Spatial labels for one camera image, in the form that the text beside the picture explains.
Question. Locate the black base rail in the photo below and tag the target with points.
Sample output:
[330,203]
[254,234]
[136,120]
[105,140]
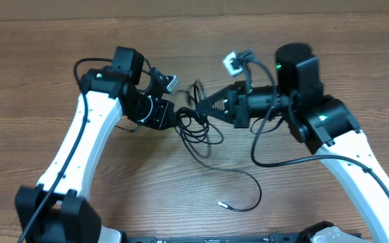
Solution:
[271,238]

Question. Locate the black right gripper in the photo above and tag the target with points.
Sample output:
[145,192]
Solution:
[231,109]

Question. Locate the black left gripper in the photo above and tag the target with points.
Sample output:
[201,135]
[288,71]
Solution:
[164,107]

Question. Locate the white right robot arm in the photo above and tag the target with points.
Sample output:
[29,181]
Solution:
[323,123]

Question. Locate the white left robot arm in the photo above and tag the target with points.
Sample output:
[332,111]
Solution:
[57,209]

